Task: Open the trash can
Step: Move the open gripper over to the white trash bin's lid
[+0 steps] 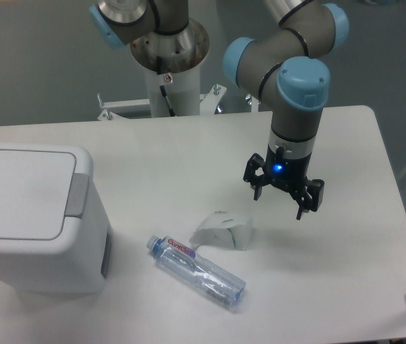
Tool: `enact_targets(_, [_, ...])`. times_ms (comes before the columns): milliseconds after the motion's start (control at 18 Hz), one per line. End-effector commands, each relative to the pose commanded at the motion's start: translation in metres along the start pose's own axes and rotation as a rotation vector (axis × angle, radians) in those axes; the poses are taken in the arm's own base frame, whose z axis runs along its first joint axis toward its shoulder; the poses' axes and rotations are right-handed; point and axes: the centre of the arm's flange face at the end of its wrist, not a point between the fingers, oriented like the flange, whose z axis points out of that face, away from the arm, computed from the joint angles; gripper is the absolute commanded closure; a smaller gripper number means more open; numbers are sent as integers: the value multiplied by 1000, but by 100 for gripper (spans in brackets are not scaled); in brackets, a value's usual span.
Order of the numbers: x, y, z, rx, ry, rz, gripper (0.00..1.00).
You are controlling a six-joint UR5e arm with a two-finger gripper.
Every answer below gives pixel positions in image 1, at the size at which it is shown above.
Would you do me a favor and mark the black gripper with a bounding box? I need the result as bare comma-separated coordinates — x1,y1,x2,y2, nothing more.
243,138,325,220

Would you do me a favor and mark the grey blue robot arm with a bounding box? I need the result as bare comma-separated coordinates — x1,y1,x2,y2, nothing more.
89,1,349,214

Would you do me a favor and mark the white trash can body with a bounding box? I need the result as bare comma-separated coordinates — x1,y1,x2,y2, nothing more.
0,142,112,293

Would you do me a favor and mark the white trash can lid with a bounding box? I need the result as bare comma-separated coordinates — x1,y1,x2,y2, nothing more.
0,147,93,240

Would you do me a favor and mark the crumpled white paper cup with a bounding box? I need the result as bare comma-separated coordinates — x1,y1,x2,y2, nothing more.
189,211,253,251

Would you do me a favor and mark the clear plastic water bottle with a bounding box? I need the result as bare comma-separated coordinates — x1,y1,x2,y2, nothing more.
146,235,246,309

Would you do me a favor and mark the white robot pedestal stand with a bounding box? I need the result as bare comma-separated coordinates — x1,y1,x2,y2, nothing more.
96,17,261,122

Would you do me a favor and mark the black cable on pedestal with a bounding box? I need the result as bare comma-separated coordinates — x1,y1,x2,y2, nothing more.
156,55,177,118

